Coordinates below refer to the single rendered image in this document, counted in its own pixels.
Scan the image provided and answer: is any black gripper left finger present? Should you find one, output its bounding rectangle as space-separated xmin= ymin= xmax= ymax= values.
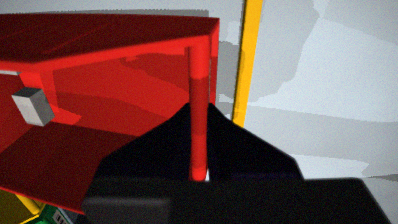
xmin=92 ymin=103 xmax=191 ymax=180

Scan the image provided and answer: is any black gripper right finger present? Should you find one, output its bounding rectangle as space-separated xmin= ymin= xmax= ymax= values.
xmin=206 ymin=102 xmax=304 ymax=180

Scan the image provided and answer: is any dark grey shelf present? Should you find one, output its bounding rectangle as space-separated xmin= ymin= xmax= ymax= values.
xmin=58 ymin=208 xmax=79 ymax=224

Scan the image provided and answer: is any yellow vertical bar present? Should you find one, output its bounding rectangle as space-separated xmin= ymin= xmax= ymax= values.
xmin=231 ymin=0 xmax=263 ymax=127

